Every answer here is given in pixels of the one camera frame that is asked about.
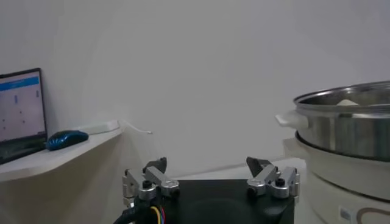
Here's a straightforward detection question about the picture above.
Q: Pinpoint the stainless steel steamer basket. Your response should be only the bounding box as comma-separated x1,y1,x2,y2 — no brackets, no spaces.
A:
274,80,390,162

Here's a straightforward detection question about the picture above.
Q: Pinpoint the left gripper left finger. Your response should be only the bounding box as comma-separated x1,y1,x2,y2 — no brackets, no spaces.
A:
121,156,181,208

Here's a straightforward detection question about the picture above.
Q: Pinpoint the short white cable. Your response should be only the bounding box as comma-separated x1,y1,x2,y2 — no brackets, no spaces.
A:
118,119,153,135

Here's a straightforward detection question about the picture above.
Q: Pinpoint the blue computer mouse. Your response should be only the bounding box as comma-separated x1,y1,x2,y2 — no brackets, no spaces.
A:
46,130,90,152

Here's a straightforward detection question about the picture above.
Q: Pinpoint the black laptop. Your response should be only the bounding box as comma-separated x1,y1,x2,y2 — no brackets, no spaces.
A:
0,67,48,165

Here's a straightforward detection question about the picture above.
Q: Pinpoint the white electric cooking pot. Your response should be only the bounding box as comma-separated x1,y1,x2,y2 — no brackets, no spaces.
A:
282,133,390,224

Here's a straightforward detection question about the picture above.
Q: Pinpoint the white side table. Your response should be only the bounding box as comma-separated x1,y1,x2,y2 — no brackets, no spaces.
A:
0,127,123,183

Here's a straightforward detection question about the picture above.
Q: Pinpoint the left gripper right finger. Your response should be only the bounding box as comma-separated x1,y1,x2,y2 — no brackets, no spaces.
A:
246,156,301,200

